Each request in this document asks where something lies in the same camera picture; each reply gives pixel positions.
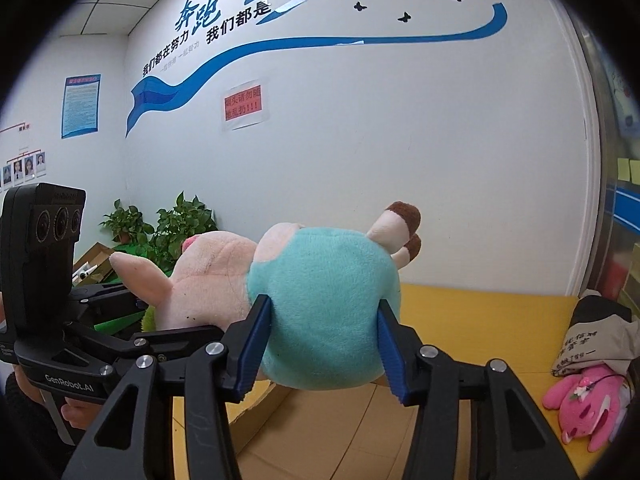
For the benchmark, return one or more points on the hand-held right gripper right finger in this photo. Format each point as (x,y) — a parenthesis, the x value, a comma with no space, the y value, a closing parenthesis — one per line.
(392,355)

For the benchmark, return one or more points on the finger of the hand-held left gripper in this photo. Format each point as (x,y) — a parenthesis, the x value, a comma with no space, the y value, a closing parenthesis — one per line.
(170,336)
(107,296)

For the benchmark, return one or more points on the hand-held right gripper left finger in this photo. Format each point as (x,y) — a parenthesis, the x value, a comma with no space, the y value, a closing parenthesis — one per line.
(251,347)

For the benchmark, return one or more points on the pink pig plush toy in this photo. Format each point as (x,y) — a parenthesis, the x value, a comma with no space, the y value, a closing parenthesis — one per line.
(320,300)

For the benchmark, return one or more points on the brown cardboard box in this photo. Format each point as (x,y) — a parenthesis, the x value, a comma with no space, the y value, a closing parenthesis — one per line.
(340,430)

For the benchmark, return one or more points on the person's left forearm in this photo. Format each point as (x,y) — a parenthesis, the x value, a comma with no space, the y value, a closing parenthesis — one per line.
(25,425)

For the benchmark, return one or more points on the person's left hand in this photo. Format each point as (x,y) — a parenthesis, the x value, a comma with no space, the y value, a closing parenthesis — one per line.
(80,412)

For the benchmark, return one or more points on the small open cardboard box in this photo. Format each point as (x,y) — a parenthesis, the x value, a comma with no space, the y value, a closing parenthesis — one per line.
(97,255)

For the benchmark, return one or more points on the small potted green plant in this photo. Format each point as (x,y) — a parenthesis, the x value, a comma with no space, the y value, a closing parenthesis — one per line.
(125,222)

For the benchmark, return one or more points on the large potted green plant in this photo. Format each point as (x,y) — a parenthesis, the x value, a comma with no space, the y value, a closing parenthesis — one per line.
(182,225)

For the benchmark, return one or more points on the bright pink plush toy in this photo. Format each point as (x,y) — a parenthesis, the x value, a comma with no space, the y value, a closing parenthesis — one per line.
(585,410)

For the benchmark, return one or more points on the beige printed tote bag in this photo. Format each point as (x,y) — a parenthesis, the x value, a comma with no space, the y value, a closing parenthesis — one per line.
(595,345)

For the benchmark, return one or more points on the red paper sign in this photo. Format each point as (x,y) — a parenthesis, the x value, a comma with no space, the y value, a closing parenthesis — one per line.
(244,105)

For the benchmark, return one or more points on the glass door with stickers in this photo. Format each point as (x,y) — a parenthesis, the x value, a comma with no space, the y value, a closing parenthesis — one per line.
(612,210)

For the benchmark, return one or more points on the yellow sticky notes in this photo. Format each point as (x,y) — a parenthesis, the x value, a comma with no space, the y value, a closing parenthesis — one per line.
(627,170)

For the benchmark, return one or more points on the wall chart with photos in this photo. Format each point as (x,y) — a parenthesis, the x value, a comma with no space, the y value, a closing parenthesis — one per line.
(22,167)

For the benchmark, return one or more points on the blue wall poster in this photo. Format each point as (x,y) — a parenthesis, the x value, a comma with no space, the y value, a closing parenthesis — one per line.
(81,106)

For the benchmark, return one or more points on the blue ribbon wall decal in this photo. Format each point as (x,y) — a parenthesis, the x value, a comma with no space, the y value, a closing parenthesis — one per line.
(160,95)

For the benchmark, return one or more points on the wall lettering decal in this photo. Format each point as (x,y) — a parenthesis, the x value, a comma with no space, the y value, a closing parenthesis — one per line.
(200,15)

